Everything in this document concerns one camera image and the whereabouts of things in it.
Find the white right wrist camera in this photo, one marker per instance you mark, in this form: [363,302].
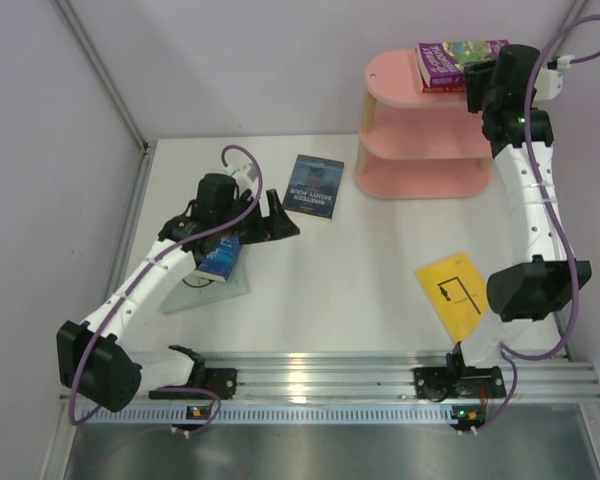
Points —
[550,79]

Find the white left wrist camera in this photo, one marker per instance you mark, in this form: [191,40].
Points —
[245,175]

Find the red 13-Storey Treehouse book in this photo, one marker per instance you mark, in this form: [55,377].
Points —
[443,88]

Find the blue Jane Eyre book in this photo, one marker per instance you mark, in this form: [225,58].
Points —
[218,265]

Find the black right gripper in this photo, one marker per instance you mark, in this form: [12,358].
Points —
[477,72]

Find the aluminium mounting rail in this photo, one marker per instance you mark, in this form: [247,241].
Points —
[384,377]

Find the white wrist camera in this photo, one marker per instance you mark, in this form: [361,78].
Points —
[550,79]
[245,175]

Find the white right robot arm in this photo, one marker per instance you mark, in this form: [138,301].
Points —
[545,276]

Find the perforated grey cable duct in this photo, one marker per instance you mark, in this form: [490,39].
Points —
[254,414]

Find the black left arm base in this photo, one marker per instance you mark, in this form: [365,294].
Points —
[200,379]

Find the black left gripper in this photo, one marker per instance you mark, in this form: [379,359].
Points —
[280,226]

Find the pink three-tier shelf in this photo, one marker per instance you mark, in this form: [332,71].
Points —
[414,145]

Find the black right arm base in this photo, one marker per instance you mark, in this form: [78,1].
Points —
[456,380]

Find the yellow hangman book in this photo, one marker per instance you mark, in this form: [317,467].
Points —
[457,292]

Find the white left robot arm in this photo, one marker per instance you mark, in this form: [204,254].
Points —
[94,360]

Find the purple 117-Storey Treehouse book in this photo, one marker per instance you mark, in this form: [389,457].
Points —
[444,62]

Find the dark blue Nineteen Eighty-Four book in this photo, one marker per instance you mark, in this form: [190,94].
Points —
[313,187]

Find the grey-green flat file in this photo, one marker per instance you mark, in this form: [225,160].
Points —
[192,292]

